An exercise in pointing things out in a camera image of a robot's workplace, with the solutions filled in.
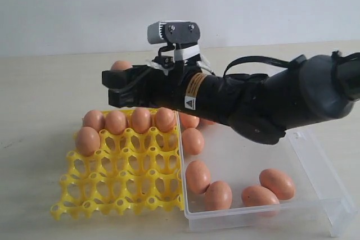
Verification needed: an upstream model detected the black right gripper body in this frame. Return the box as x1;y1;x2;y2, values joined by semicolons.
132;64;203;114

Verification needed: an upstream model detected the brown egg placed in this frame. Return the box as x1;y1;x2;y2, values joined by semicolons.
155;107;176;133
75;126;101;156
105;111;127;135
131;107;152;134
110;60;133;71
82;110;105;132

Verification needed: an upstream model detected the brown egg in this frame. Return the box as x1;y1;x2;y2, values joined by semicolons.
200;118;216;125
259;168;296;200
182;128;205;155
185;160;211;194
241;185;280;207
205;180;232;211

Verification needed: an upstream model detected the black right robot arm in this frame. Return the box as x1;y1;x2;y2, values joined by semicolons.
102;51;359;145

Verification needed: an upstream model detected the brown egg left column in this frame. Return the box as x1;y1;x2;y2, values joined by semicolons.
179;112;200;129

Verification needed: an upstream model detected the yellow plastic egg tray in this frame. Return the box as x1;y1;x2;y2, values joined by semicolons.
50;123;184;220

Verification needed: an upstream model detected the clear plastic container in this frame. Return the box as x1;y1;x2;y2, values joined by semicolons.
181;106;359;239

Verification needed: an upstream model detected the brown egg front bottom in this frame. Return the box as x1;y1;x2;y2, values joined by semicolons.
205;180;232;211

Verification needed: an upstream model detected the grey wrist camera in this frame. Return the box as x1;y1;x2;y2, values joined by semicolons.
147;20;200;44

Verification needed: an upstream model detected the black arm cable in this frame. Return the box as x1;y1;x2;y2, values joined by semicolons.
223;50;360;78

